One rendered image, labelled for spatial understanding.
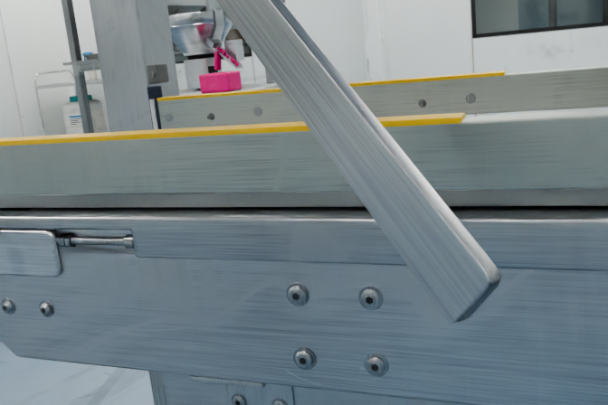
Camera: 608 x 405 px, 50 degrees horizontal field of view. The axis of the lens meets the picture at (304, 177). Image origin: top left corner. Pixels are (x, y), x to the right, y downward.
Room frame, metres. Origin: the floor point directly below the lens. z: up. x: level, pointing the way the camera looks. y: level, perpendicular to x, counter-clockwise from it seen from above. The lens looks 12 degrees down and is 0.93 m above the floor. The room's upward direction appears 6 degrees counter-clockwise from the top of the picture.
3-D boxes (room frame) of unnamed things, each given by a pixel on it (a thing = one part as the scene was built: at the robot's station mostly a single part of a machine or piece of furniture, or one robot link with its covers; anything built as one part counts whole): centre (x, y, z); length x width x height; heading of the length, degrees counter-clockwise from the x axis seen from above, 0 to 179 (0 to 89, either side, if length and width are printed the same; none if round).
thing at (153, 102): (0.68, 0.15, 0.81); 0.02 x 0.01 x 0.20; 68
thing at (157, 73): (0.69, 0.14, 0.92); 0.02 x 0.01 x 0.02; 158
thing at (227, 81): (3.00, 0.34, 0.80); 0.16 x 0.12 x 0.09; 63
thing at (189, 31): (3.31, 0.40, 0.95); 0.49 x 0.36 x 0.37; 63
